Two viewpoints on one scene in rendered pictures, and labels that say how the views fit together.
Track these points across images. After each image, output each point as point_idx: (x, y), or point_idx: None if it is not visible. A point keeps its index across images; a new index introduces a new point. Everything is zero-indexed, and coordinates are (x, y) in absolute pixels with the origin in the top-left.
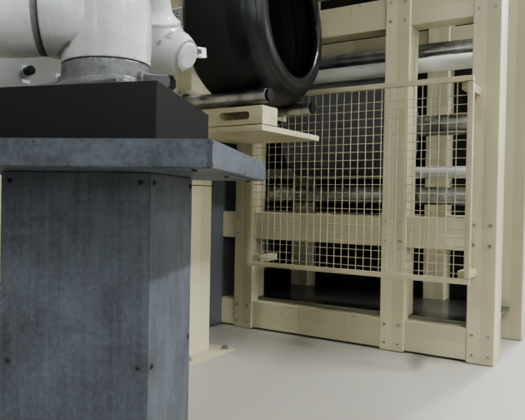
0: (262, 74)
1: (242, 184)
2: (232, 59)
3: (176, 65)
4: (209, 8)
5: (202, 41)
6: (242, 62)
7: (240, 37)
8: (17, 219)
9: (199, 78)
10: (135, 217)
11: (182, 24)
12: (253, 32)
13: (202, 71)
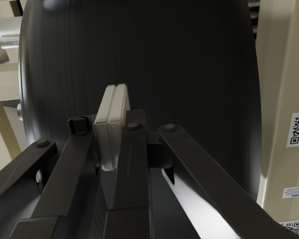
0: (32, 13)
1: None
2: (91, 60)
3: None
4: (154, 198)
5: (182, 119)
6: (62, 49)
7: (56, 122)
8: None
9: (279, 2)
10: None
11: (261, 154)
12: (32, 128)
13: (211, 24)
